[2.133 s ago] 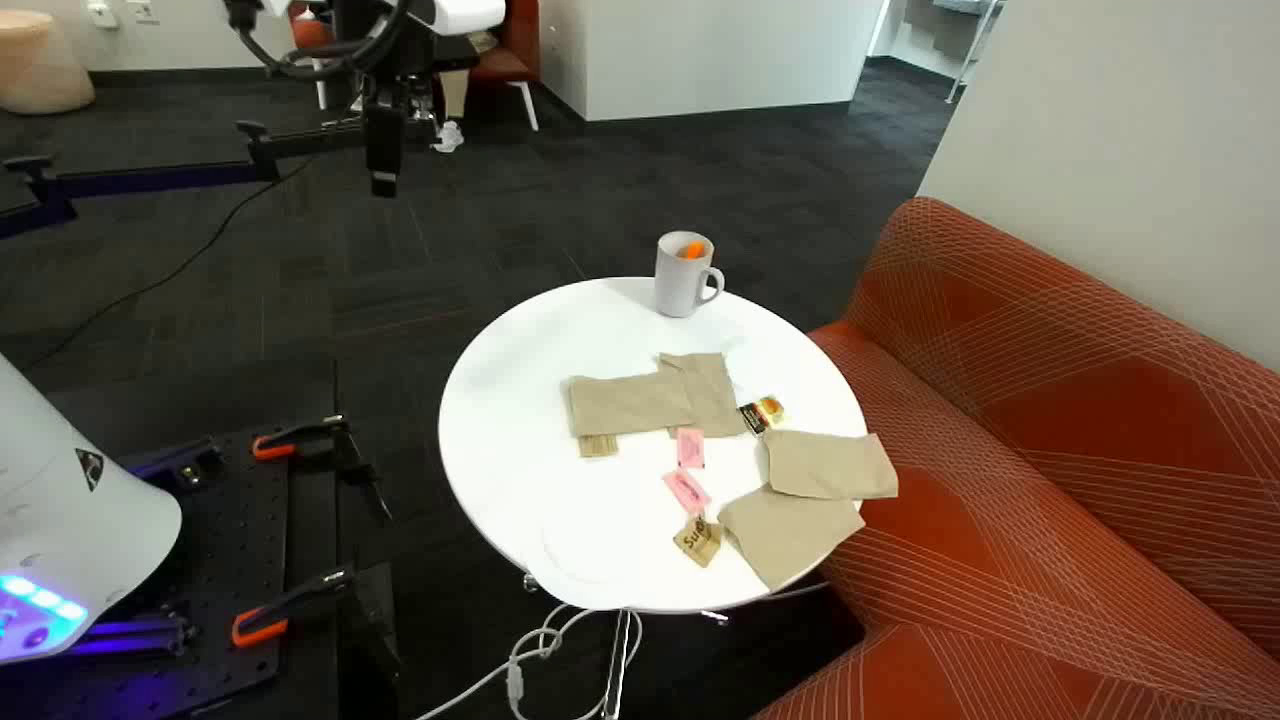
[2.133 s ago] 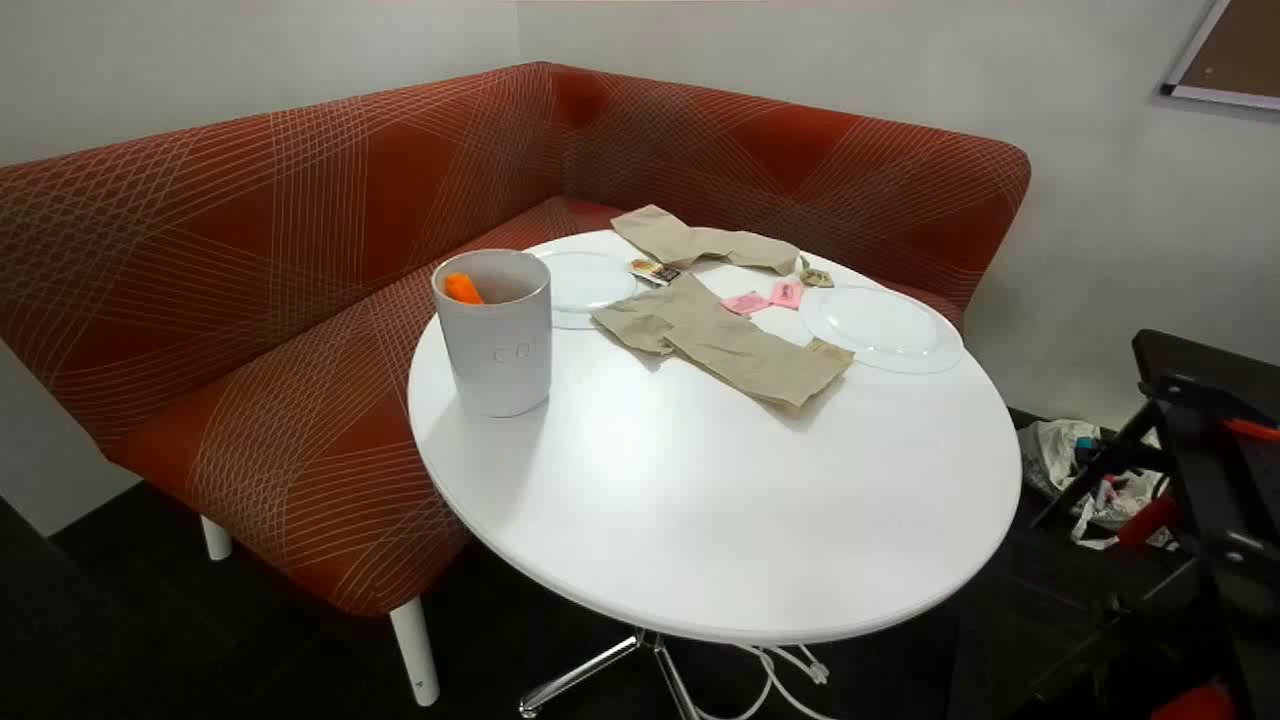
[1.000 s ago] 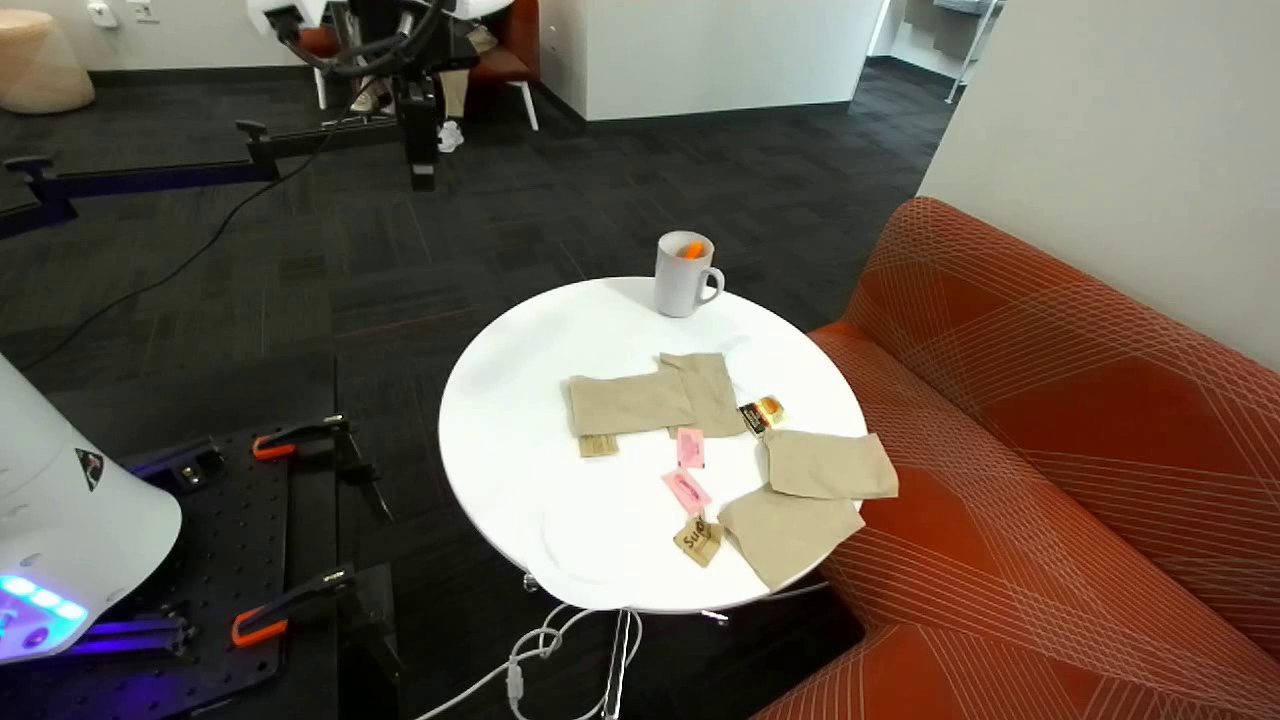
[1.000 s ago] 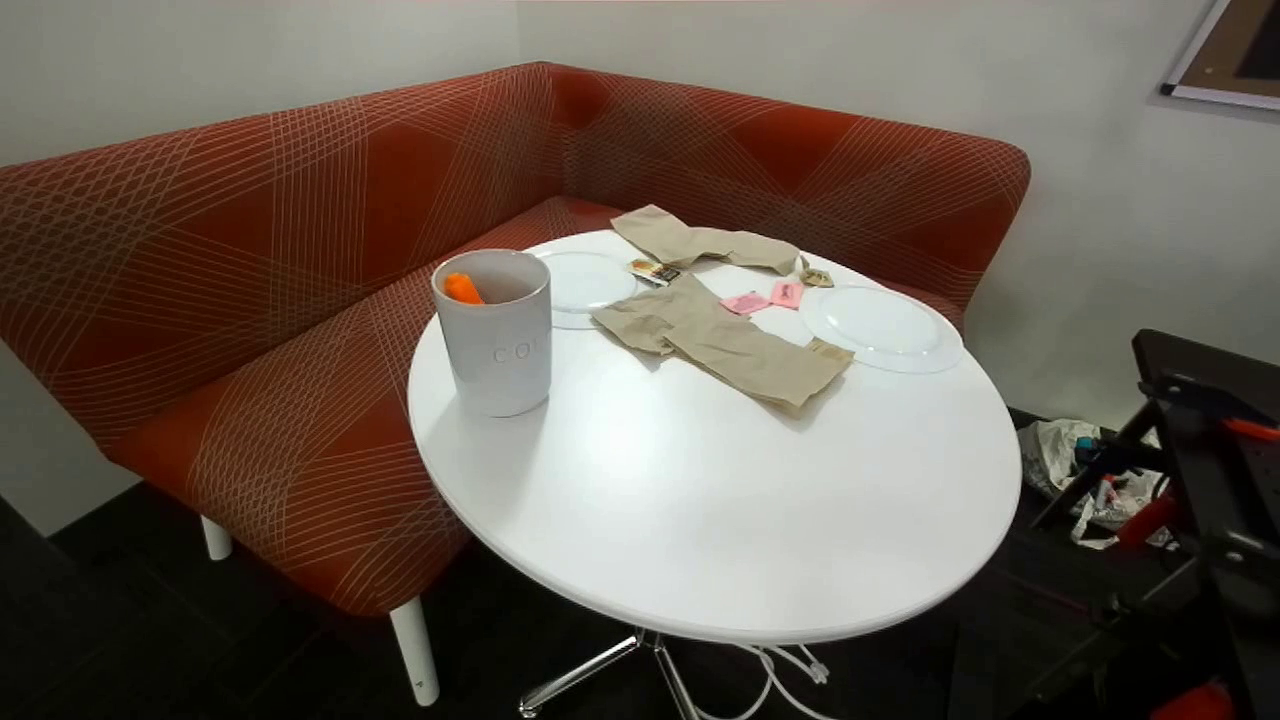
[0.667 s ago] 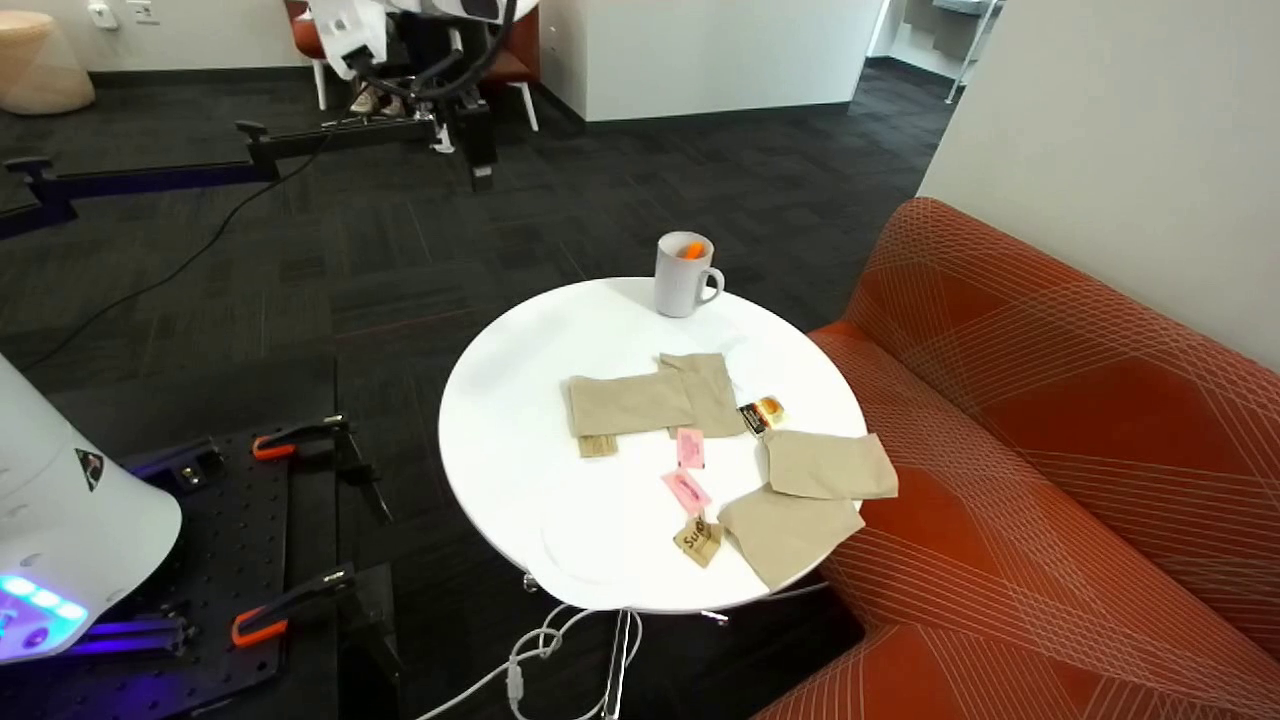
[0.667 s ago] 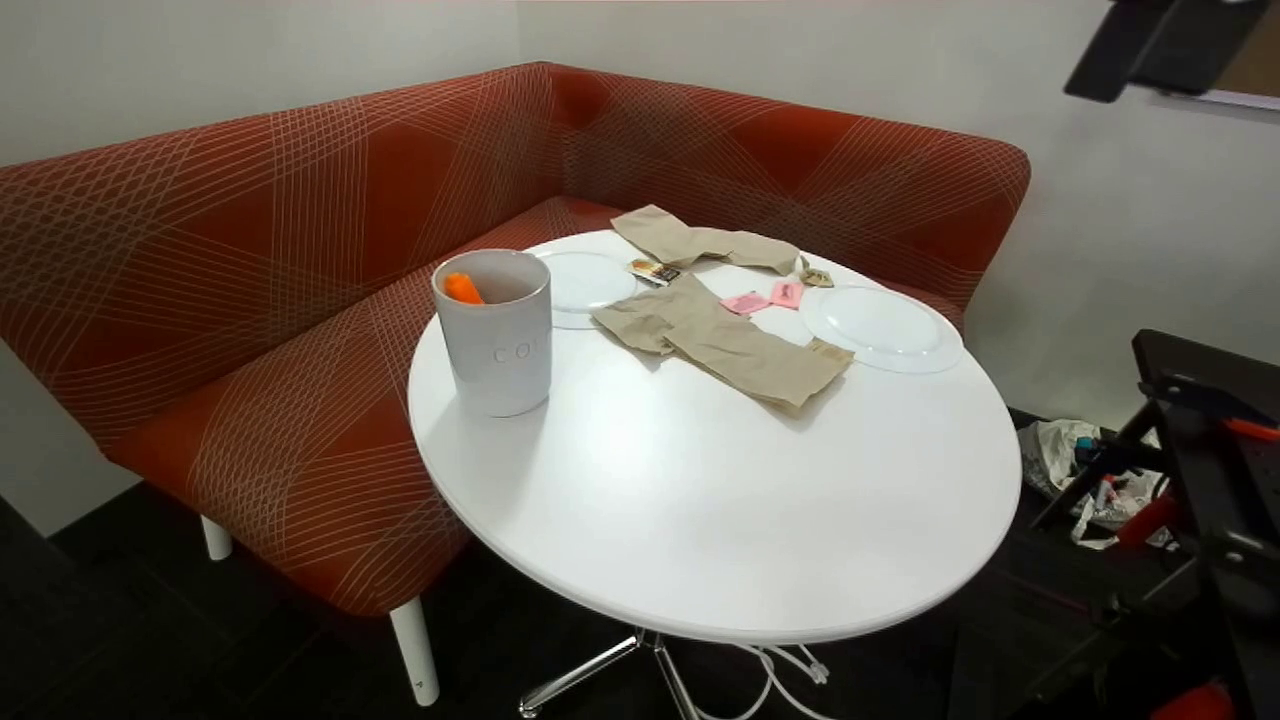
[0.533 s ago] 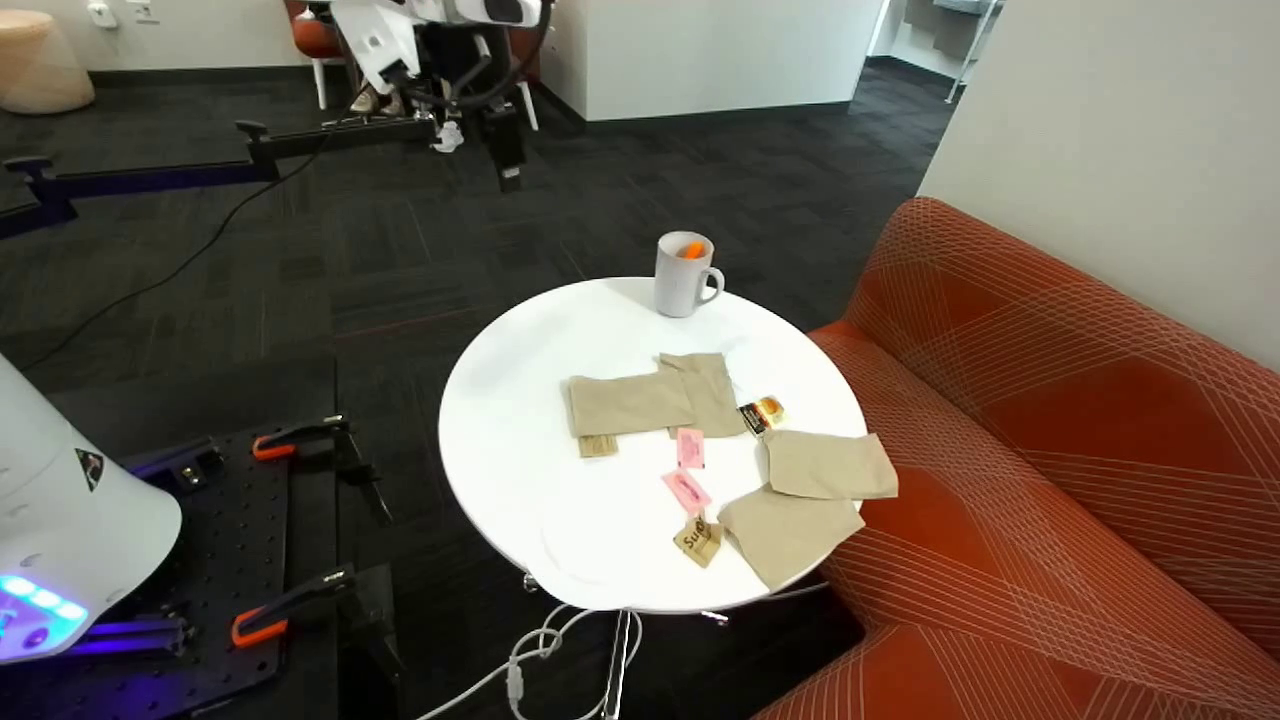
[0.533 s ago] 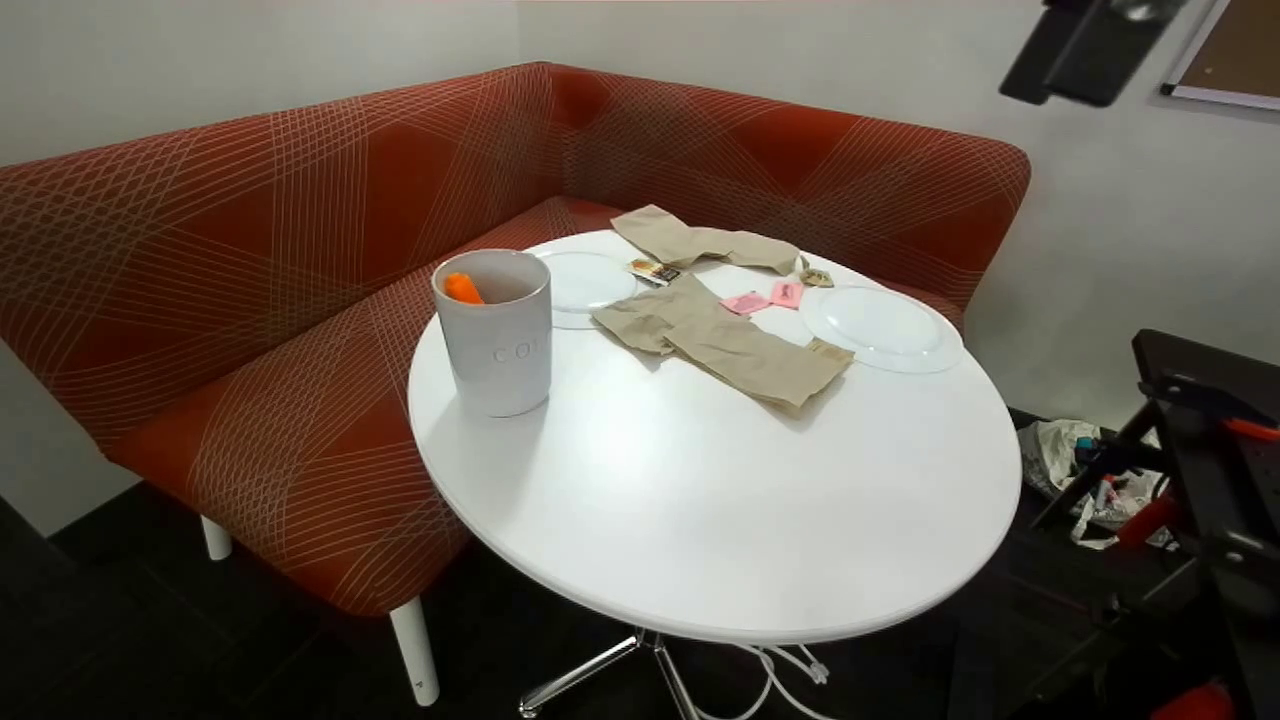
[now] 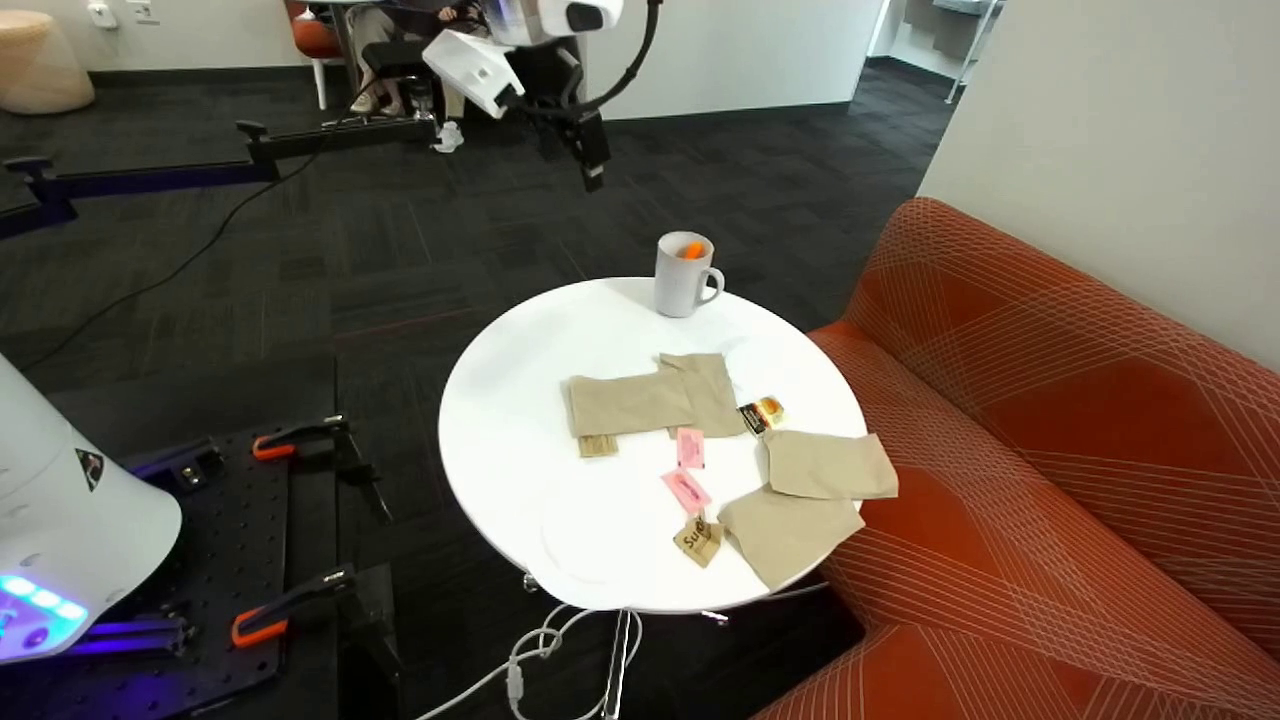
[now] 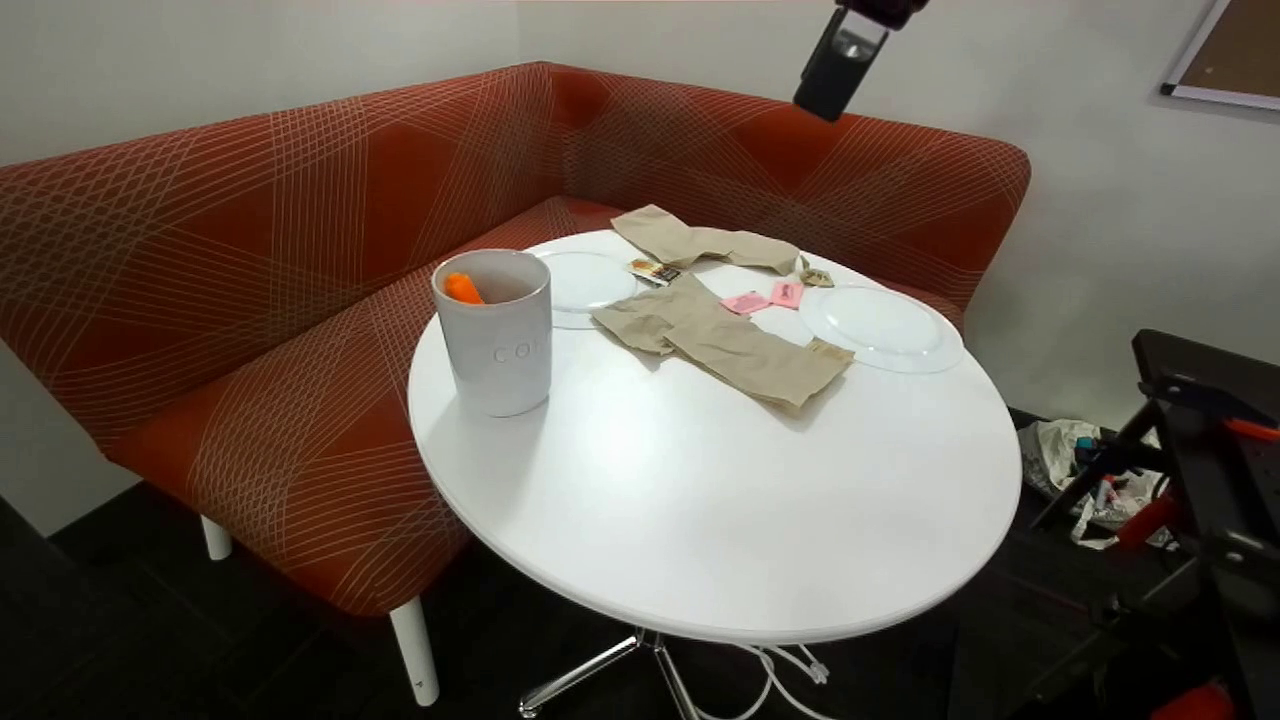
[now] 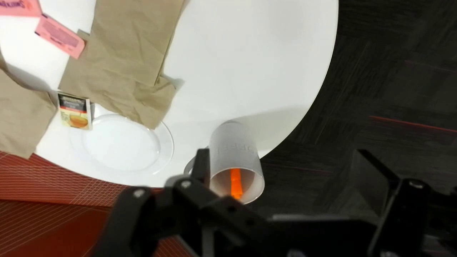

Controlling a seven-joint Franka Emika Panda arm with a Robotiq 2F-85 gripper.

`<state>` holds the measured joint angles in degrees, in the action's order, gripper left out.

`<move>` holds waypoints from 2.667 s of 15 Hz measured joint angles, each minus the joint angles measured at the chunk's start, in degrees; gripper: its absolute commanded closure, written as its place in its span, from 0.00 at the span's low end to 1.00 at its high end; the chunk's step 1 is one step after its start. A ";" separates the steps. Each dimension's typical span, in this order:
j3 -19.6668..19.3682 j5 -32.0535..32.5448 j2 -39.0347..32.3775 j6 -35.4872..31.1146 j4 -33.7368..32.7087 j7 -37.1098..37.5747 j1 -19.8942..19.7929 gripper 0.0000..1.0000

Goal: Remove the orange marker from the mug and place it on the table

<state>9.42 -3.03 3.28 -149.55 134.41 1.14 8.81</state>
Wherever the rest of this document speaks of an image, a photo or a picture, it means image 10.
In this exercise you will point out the white bag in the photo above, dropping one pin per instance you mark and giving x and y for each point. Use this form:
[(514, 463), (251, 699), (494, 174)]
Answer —
[(1067, 447)]

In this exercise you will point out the orange marker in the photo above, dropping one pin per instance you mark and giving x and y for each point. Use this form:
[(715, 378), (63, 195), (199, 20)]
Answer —
[(465, 291)]

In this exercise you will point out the white ceramic mug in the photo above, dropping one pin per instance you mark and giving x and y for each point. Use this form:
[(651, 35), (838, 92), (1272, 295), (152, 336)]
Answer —
[(496, 354)]

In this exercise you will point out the chrome table base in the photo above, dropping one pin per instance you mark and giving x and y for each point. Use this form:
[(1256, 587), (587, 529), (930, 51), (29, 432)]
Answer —
[(587, 671)]

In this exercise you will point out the white round plate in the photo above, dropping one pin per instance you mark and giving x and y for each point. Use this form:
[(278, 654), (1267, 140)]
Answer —
[(582, 282), (880, 330)]

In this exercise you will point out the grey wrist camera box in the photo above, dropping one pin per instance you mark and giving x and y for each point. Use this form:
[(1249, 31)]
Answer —
[(857, 36)]

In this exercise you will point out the tan patterned tea packet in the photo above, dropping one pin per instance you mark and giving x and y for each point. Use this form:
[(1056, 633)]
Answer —
[(813, 279)]

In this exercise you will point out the pink sugar packet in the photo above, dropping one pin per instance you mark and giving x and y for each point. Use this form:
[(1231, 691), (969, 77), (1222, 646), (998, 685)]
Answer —
[(785, 295), (745, 307)]

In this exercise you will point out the framed cork board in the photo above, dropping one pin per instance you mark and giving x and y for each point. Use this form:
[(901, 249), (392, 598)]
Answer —
[(1242, 46)]

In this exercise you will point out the orange patterned sofa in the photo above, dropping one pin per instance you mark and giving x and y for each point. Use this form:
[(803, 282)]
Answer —
[(267, 264)]

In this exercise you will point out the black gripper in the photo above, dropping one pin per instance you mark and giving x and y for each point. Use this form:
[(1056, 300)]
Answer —
[(829, 77)]

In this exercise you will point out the black robot cart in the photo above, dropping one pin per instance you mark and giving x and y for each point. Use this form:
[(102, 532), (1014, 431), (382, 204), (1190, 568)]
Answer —
[(1207, 506)]

